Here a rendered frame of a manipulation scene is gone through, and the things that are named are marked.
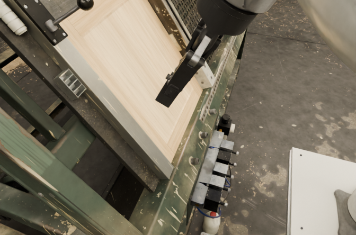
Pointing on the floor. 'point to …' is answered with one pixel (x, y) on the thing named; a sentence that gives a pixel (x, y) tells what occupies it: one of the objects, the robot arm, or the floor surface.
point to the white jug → (211, 223)
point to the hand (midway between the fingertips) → (170, 90)
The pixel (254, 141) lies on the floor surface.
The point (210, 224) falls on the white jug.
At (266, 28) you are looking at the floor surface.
